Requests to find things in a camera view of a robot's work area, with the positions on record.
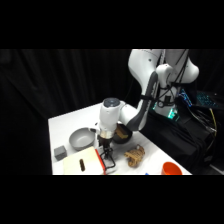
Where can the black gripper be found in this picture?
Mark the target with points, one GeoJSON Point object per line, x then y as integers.
{"type": "Point", "coordinates": [106, 140]}

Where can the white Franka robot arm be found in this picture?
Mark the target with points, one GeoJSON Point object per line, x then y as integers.
{"type": "Point", "coordinates": [143, 83]}

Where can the black bowl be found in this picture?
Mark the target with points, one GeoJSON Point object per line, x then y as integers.
{"type": "Point", "coordinates": [129, 135]}

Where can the brown wooden toy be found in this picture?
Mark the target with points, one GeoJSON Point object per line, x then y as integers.
{"type": "Point", "coordinates": [134, 155]}

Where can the grey bowl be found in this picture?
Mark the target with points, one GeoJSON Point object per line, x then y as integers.
{"type": "Point", "coordinates": [80, 139]}

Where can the small grey cube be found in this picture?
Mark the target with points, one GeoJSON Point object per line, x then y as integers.
{"type": "Point", "coordinates": [60, 153]}

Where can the orange plate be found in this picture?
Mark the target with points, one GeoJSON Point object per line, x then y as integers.
{"type": "Point", "coordinates": [171, 169]}

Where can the black cloth covered stand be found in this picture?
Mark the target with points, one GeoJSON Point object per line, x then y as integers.
{"type": "Point", "coordinates": [173, 136]}

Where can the black curtain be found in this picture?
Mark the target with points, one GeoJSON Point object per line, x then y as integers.
{"type": "Point", "coordinates": [40, 86]}

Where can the keyboard with cyan lights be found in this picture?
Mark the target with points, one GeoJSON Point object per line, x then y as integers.
{"type": "Point", "coordinates": [206, 99]}

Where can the tan wrist camera box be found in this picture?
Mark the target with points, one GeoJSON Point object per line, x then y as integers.
{"type": "Point", "coordinates": [122, 132]}

